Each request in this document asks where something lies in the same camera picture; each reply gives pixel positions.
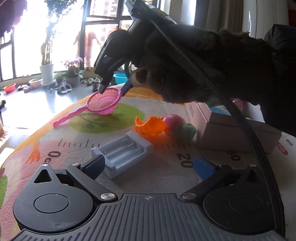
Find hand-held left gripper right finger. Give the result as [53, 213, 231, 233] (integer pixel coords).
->
[179, 155, 269, 202]

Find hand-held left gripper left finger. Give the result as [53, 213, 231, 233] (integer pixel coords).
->
[33, 153, 119, 202]

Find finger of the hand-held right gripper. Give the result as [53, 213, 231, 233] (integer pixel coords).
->
[120, 77, 134, 96]
[99, 74, 114, 94]

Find pink toy strainer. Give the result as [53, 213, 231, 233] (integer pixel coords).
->
[53, 88, 122, 128]

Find light blue battery charger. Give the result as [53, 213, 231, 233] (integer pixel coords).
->
[91, 130, 153, 179]

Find pink cardboard box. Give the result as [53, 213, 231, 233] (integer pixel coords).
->
[185, 100, 284, 153]

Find green shell toy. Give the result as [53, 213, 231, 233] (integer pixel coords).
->
[170, 123, 197, 141]

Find orange plastic shell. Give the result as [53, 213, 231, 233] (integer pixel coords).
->
[135, 116, 167, 141]

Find blue white plastic packet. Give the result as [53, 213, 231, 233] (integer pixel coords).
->
[209, 105, 232, 115]

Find round pink cartoon toy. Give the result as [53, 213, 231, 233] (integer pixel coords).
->
[231, 98, 245, 112]

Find person's right forearm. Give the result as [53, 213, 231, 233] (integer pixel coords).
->
[261, 23, 296, 138]

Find person's right hand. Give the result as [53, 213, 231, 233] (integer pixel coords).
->
[129, 20, 273, 105]

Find blue basin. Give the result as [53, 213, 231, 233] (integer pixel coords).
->
[113, 73, 129, 85]

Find hanging orange garment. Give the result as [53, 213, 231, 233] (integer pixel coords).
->
[73, 30, 100, 66]

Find printed play mat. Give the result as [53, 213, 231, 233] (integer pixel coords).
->
[0, 89, 296, 241]

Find pink flower pot plant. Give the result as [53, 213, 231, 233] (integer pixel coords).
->
[61, 57, 84, 87]

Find white sandals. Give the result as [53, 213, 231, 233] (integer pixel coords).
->
[57, 83, 73, 94]

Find small green pot plant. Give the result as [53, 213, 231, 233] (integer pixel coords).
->
[54, 72, 67, 86]

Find tall plant in white pot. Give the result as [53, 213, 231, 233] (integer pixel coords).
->
[40, 0, 56, 85]

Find shallow planter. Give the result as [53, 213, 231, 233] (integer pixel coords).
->
[29, 77, 43, 88]

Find beige cabinet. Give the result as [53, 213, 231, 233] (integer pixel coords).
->
[0, 100, 5, 136]

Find grey curtain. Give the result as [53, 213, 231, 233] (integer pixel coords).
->
[196, 0, 243, 33]

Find hanging dark clothes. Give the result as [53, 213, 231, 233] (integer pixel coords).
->
[0, 0, 28, 37]

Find black window frame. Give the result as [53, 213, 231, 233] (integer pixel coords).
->
[0, 0, 139, 81]

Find black cable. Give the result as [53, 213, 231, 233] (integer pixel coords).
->
[129, 0, 286, 237]

